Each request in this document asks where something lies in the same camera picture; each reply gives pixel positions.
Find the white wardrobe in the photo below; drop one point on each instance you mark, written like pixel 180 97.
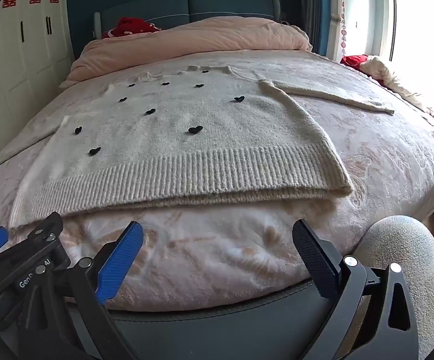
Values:
pixel 18 67

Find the teal padded headboard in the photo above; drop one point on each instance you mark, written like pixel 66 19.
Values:
pixel 224 3

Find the white fluffy towel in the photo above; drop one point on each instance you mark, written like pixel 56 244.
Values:
pixel 164 138

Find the pink quilt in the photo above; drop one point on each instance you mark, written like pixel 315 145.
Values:
pixel 187 39

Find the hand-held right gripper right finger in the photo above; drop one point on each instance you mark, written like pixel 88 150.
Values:
pixel 316 260

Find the red cloth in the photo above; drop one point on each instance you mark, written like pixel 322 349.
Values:
pixel 354 61

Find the beige floral bedspread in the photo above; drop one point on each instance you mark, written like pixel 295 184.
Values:
pixel 371 157

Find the grey curtain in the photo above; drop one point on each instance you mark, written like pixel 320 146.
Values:
pixel 312 3

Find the window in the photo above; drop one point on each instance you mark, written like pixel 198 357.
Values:
pixel 419 26

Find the red pillow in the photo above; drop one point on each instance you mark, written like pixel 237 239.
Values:
pixel 130 28

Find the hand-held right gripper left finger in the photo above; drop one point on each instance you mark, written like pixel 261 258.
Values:
pixel 121 262

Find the red and cream plush toy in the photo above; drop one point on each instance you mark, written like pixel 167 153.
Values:
pixel 393 78

